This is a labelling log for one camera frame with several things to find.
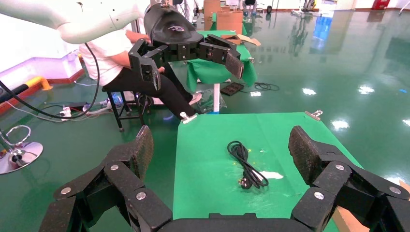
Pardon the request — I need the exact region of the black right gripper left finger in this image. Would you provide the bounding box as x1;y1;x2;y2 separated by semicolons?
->
38;125;174;232

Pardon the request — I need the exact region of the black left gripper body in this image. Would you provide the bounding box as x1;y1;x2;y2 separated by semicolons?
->
143;3;205;62

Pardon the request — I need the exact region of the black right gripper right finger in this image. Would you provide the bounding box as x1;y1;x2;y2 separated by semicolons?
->
288;125;410;232

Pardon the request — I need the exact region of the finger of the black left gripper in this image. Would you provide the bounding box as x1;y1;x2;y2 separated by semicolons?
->
198;33;245;80
128;38;165;91

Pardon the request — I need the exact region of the black power cable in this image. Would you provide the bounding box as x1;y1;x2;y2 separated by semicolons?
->
227;141;270;190

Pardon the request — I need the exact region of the bare person forearm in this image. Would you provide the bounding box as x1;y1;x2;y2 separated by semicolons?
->
125;29;151;44
110;50;138;70

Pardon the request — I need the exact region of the flat open cardboard box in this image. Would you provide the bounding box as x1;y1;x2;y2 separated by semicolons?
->
221;33;262;46

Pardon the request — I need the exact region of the large brown cardboard box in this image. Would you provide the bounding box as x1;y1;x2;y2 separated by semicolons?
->
216;10;243;34

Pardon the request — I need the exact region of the tall brown cardboard box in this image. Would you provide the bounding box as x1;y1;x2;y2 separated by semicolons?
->
204;0;221;31

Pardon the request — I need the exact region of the table with green cloth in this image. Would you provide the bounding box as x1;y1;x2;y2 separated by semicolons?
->
186;29;259;113

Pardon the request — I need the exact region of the black floor power strip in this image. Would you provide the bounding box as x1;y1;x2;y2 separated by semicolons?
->
220;82;245;97

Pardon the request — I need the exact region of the seated person white shirt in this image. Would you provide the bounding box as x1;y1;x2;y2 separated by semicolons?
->
78;29;203;121

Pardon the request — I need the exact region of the black metal stool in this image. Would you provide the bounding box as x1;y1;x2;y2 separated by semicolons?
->
102;86;151;132

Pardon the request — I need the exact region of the clear plastic bag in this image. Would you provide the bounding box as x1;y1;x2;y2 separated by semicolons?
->
191;89;228;115

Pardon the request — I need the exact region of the silver metal table clip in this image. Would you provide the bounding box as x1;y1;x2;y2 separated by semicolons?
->
304;110;323;121
179;112;198;125

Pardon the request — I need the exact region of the green tablecloth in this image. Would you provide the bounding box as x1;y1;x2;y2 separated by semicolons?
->
173;112;364;232

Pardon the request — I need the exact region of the white power strip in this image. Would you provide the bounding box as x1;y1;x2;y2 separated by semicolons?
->
59;106;72;122

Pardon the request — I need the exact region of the chrome round chair base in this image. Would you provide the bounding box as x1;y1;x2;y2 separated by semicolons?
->
0;125;44;175

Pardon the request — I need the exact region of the yellow black floor barrier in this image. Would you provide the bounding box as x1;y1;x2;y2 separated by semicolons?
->
0;76;54;105

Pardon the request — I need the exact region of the red cabinet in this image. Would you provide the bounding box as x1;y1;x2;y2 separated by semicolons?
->
371;0;391;10

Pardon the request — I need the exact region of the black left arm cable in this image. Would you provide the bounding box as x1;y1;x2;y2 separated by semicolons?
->
0;43;101;120

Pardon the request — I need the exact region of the black coiled floor cable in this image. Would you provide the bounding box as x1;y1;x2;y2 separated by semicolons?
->
240;82;280;93

